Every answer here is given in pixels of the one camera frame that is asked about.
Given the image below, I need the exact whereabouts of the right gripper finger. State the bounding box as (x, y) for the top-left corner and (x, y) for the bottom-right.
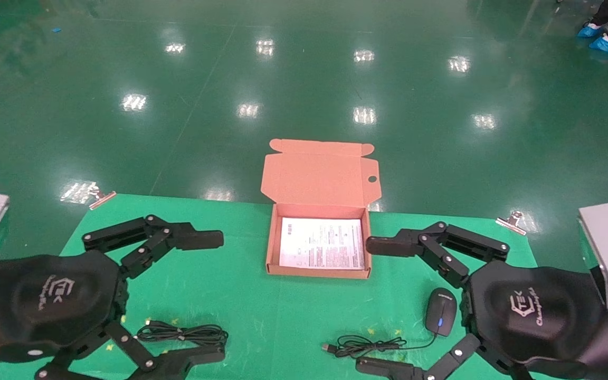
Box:
(366, 222), (510, 290)
(356, 332), (521, 380)

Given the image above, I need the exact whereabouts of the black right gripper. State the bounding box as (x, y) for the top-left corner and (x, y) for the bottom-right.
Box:
(462, 261), (608, 379)

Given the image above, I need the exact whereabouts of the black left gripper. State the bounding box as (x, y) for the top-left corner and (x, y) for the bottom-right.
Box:
(0, 214), (226, 380)

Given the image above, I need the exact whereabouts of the black data cable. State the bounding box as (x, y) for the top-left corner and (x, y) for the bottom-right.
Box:
(136, 319), (229, 347)

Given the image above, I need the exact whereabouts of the orange cardboard box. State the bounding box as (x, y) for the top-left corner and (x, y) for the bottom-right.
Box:
(260, 139), (382, 279)

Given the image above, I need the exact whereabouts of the green table mat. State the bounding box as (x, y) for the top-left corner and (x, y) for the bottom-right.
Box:
(0, 193), (542, 380)

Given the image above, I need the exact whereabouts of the white printed paper sheet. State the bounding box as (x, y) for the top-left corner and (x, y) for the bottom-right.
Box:
(279, 217), (366, 270)

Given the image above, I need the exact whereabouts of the metal binder clip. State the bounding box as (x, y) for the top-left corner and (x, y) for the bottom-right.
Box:
(496, 211), (527, 236)
(89, 186), (117, 210)

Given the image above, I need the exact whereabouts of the black wired computer mouse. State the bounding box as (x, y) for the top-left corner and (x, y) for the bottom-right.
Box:
(322, 288), (458, 359)

